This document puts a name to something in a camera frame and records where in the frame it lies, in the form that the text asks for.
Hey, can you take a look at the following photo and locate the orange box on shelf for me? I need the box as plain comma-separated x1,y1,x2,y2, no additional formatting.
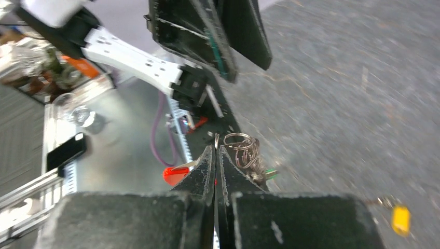
61,55,100,78

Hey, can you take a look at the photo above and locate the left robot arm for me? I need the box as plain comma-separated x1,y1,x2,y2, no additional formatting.
14,1,272,110

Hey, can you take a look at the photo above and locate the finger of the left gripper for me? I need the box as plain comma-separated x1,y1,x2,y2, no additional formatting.
145,0,237,82
217,0,272,70

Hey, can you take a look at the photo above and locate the yellow tagged key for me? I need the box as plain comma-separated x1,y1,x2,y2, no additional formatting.
365,196,411,237

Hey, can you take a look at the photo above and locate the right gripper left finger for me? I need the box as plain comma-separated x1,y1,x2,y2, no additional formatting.
35,146,216,248

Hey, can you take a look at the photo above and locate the black smartphone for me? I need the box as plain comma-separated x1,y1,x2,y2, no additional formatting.
46,132,87,171

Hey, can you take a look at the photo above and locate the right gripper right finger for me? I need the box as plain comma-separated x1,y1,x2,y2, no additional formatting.
216,147,384,248

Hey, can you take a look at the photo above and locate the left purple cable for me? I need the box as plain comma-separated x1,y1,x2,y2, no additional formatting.
149,91,180,168

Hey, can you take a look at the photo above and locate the white cable duct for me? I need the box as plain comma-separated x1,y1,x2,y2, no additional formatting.
166,96,194,163

